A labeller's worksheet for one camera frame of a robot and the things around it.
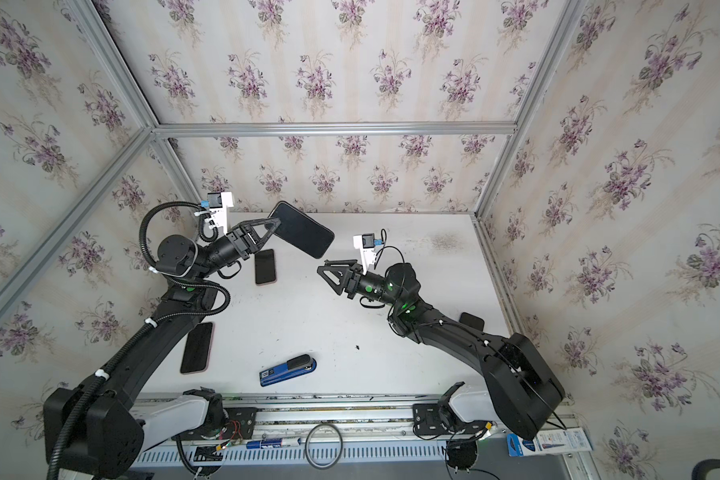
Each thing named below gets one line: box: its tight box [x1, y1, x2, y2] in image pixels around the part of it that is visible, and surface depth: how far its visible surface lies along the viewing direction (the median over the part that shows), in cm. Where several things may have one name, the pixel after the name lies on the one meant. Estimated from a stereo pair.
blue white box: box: [506, 427, 593, 457], surface depth 71 cm
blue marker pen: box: [246, 437, 301, 449], surface depth 71 cm
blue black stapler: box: [259, 354, 317, 387], surface depth 81 cm
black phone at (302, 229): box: [268, 200, 335, 259], surface depth 65 cm
